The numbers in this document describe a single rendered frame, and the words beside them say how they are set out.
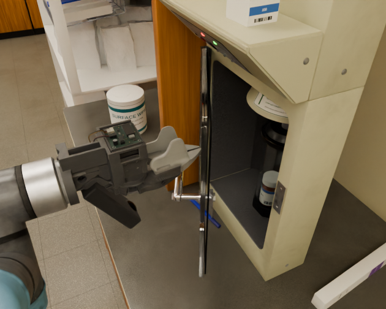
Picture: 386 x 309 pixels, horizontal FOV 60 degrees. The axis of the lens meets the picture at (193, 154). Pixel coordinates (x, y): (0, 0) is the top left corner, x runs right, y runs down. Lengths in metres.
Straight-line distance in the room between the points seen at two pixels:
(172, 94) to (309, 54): 0.44
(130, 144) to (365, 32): 0.35
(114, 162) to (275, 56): 0.24
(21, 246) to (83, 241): 1.70
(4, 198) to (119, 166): 0.14
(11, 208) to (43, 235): 1.82
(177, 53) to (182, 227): 0.45
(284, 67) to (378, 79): 0.56
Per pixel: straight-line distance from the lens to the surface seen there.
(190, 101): 0.87
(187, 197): 0.63
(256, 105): 0.66
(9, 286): 0.35
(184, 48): 0.80
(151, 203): 0.99
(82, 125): 1.36
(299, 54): 0.46
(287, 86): 0.47
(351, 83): 0.57
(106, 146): 0.46
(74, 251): 2.15
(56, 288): 2.04
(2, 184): 0.48
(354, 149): 1.10
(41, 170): 0.47
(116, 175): 0.47
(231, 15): 0.50
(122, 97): 1.19
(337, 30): 0.50
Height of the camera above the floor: 1.65
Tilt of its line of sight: 38 degrees down
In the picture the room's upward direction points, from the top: straight up
